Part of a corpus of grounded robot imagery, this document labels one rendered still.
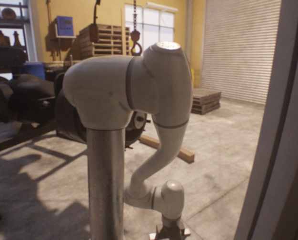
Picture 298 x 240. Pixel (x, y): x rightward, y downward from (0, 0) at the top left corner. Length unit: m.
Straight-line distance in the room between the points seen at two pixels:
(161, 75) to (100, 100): 0.15
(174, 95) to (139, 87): 0.07
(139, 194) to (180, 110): 0.47
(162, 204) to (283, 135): 0.64
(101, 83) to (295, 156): 0.35
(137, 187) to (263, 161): 0.57
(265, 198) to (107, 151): 0.33
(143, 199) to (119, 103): 0.49
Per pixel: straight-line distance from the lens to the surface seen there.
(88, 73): 0.42
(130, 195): 0.79
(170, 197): 0.77
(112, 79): 0.39
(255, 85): 6.41
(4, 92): 2.24
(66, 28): 5.62
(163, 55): 0.35
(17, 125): 3.89
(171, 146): 0.50
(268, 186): 0.25
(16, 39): 9.29
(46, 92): 1.88
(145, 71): 0.37
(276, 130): 0.23
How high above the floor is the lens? 1.23
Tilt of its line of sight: 18 degrees down
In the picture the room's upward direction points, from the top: straight up
